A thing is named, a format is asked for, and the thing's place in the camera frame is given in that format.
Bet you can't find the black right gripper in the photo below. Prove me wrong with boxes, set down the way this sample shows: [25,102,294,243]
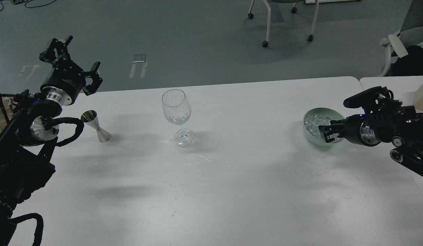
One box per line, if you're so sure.
[318,86,395,147]

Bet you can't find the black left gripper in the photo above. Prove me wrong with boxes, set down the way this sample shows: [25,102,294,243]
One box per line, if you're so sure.
[39,35,103,106]

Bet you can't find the clear ice cubes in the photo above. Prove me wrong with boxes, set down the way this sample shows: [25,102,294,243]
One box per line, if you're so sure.
[304,113,333,141]

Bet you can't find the steel double jigger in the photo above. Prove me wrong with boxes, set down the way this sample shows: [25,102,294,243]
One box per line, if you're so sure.
[80,110,111,142]

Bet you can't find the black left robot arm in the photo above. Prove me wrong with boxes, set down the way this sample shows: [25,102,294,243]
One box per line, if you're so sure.
[0,36,103,246]

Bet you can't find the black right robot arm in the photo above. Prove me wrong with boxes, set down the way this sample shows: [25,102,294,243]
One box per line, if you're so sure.
[319,86,423,177]

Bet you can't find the clear wine glass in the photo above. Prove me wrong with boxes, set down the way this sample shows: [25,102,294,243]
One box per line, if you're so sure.
[162,89,195,147]

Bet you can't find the green bowl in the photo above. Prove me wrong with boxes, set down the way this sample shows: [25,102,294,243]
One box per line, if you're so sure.
[303,107,345,147]

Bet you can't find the seated person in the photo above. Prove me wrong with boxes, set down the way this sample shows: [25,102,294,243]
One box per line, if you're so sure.
[392,45,423,76]

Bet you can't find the white rolling chair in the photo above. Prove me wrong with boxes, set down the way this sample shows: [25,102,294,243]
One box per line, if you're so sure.
[261,0,320,48]

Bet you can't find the black floor cables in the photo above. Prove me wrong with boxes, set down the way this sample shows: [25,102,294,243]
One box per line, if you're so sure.
[0,0,57,15]

